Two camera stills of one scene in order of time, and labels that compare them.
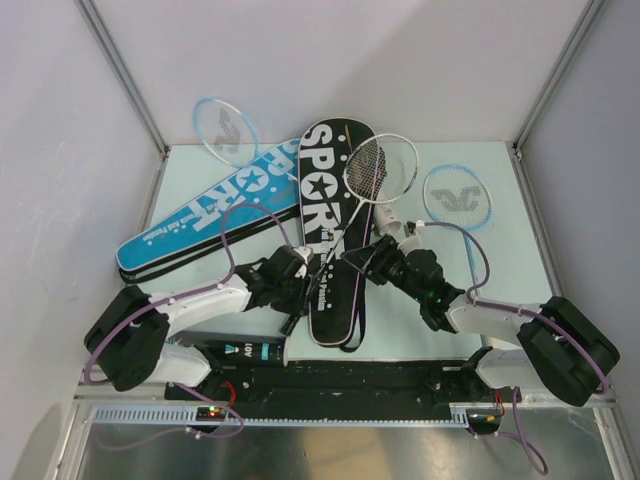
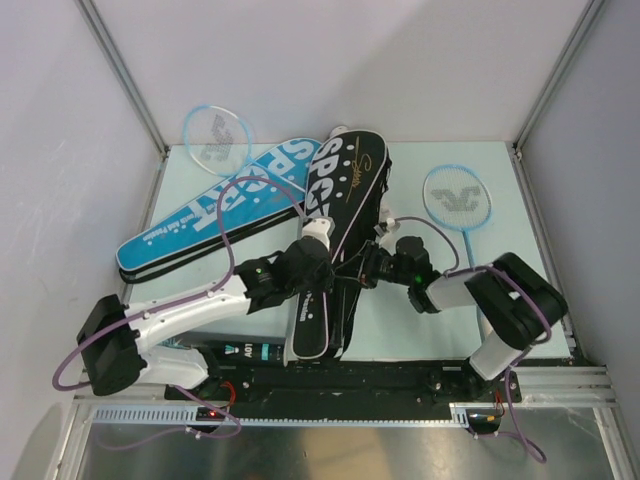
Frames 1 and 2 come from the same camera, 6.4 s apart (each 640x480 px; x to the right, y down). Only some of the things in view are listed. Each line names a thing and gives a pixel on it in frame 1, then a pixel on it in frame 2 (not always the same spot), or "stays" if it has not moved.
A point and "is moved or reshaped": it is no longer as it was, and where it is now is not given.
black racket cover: x=331 y=220 is moved or reshaped
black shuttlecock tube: x=236 y=350 stays
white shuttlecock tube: x=385 y=218 -> x=338 y=130
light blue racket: x=459 y=197 stays
